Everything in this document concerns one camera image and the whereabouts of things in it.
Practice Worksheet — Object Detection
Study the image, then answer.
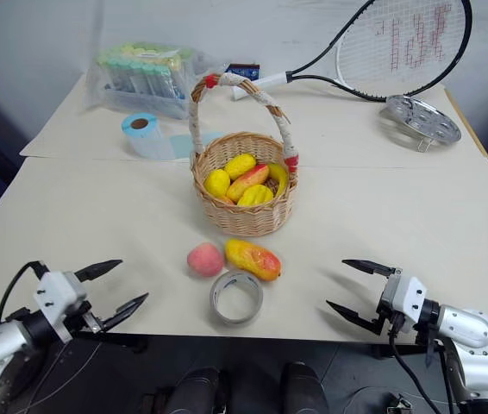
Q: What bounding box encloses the small metal clip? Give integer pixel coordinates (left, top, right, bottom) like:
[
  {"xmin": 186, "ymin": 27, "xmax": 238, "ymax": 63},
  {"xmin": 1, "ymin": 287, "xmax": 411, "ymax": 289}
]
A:
[{"xmin": 385, "ymin": 392, "xmax": 414, "ymax": 414}]

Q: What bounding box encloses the dark rounded shape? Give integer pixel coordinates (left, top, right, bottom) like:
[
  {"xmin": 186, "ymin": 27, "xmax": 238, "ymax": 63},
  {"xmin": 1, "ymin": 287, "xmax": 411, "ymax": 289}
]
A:
[
  {"xmin": 164, "ymin": 366, "xmax": 228, "ymax": 414},
  {"xmin": 278, "ymin": 361, "xmax": 329, "ymax": 414}
]

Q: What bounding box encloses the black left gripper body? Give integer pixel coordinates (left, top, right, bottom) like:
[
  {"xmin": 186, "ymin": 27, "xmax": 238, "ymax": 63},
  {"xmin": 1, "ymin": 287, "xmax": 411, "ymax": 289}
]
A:
[{"xmin": 63, "ymin": 300, "xmax": 108, "ymax": 342}]

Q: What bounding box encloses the yellow toy banana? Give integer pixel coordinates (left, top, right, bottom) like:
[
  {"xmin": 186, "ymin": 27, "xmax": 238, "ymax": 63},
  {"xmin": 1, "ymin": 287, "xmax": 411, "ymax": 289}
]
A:
[{"xmin": 266, "ymin": 162, "xmax": 290, "ymax": 196}]

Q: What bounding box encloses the round steel steamer rack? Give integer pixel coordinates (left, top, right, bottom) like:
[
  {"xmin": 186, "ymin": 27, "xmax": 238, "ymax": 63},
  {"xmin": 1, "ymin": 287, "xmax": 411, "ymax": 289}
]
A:
[{"xmin": 378, "ymin": 94, "xmax": 462, "ymax": 154}]

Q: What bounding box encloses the small blue box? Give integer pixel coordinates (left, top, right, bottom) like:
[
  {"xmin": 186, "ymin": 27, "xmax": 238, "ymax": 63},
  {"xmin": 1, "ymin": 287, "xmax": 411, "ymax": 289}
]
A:
[{"xmin": 223, "ymin": 62, "xmax": 261, "ymax": 81}]

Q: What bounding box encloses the plastic bag of test tubes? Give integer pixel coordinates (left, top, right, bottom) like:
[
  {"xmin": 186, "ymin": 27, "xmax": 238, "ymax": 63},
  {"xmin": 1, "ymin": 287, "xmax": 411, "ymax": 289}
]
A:
[{"xmin": 83, "ymin": 41, "xmax": 219, "ymax": 121}]

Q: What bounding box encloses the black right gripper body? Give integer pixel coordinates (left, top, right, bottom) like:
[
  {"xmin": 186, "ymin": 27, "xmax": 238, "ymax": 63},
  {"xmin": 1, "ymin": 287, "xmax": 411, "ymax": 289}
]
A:
[{"xmin": 374, "ymin": 268, "xmax": 405, "ymax": 337}]

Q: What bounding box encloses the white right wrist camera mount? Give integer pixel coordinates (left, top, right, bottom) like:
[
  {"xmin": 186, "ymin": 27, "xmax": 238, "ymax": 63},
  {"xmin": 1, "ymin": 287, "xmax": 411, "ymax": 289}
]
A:
[{"xmin": 380, "ymin": 274, "xmax": 429, "ymax": 334}]

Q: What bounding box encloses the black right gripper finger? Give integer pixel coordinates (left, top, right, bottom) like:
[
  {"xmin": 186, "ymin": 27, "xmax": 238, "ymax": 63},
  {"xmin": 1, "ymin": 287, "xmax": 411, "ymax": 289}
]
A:
[
  {"xmin": 341, "ymin": 259, "xmax": 402, "ymax": 278},
  {"xmin": 325, "ymin": 299, "xmax": 384, "ymax": 335}
]

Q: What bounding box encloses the pink toy peach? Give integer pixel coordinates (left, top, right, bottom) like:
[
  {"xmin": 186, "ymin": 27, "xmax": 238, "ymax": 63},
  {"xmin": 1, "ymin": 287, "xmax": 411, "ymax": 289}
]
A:
[{"xmin": 186, "ymin": 241, "xmax": 225, "ymax": 278}]

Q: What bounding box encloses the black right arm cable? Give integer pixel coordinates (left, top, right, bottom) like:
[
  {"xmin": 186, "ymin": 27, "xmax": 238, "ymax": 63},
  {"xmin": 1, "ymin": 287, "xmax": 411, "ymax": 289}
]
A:
[{"xmin": 388, "ymin": 326, "xmax": 446, "ymax": 414}]

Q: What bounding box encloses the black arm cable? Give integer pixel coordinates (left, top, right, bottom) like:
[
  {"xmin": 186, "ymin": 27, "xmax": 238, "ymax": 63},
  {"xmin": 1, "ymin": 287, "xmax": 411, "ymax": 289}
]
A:
[
  {"xmin": 0, "ymin": 260, "xmax": 50, "ymax": 325},
  {"xmin": 388, "ymin": 326, "xmax": 446, "ymax": 414}
]

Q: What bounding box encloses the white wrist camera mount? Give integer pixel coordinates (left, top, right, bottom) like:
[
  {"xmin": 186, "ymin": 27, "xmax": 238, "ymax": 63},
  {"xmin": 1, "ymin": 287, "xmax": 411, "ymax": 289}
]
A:
[
  {"xmin": 33, "ymin": 271, "xmax": 89, "ymax": 342},
  {"xmin": 380, "ymin": 274, "xmax": 429, "ymax": 334}
]

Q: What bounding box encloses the wicker basket with wrapped handle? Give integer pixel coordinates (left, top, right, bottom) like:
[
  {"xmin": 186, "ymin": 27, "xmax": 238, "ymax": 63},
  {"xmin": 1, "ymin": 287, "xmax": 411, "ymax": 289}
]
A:
[{"xmin": 187, "ymin": 72, "xmax": 300, "ymax": 238}]

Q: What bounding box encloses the red yellow toy mango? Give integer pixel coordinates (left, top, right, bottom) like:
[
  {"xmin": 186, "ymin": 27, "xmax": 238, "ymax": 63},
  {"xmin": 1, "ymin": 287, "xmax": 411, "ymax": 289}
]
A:
[{"xmin": 225, "ymin": 163, "xmax": 271, "ymax": 203}]

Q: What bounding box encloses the yellow orange toy mango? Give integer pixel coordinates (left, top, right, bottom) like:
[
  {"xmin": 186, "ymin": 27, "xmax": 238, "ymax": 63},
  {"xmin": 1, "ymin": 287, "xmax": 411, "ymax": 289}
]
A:
[{"xmin": 224, "ymin": 238, "xmax": 283, "ymax": 283}]

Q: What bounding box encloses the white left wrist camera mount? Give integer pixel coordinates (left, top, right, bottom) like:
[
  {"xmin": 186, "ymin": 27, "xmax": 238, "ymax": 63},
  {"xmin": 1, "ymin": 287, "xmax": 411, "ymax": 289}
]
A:
[{"xmin": 33, "ymin": 271, "xmax": 89, "ymax": 342}]

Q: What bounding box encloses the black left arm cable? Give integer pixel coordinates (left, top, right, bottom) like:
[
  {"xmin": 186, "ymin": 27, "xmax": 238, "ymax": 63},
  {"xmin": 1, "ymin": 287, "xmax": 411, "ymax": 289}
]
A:
[{"xmin": 0, "ymin": 260, "xmax": 50, "ymax": 325}]

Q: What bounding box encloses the grey duct tape roll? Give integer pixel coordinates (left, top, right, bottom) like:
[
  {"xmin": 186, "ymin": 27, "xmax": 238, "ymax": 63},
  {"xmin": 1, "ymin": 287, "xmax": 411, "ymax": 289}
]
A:
[{"xmin": 209, "ymin": 270, "xmax": 265, "ymax": 326}]

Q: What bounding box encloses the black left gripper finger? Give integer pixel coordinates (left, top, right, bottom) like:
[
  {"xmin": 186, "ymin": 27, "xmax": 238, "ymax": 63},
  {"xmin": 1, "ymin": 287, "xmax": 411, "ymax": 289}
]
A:
[
  {"xmin": 100, "ymin": 292, "xmax": 150, "ymax": 333},
  {"xmin": 73, "ymin": 259, "xmax": 124, "ymax": 283}
]

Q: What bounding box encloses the black white tennis racket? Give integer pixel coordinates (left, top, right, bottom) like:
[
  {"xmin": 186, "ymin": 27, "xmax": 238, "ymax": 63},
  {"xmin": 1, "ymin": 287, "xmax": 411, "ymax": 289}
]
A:
[{"xmin": 230, "ymin": 0, "xmax": 473, "ymax": 104}]

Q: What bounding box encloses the light blue label roll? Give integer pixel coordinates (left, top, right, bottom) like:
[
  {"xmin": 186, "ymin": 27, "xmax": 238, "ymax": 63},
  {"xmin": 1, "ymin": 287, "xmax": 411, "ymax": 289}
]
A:
[{"xmin": 121, "ymin": 112, "xmax": 195, "ymax": 161}]

